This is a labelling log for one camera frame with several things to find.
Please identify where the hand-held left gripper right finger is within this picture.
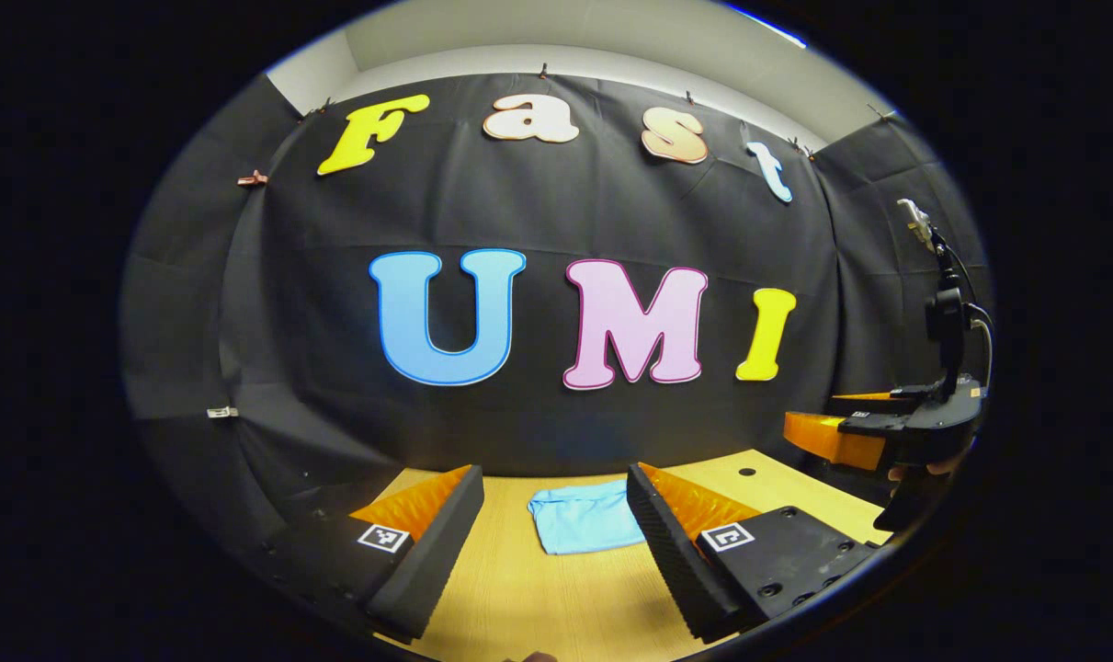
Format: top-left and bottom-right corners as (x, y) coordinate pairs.
(626, 462), (879, 645)

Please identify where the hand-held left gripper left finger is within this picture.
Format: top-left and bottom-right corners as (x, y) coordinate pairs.
(262, 464), (486, 645)

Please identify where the light blue T-shirt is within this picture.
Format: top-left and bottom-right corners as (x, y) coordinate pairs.
(528, 478), (649, 556)

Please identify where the black backdrop cloth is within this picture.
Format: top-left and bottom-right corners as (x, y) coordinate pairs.
(119, 74), (994, 562)

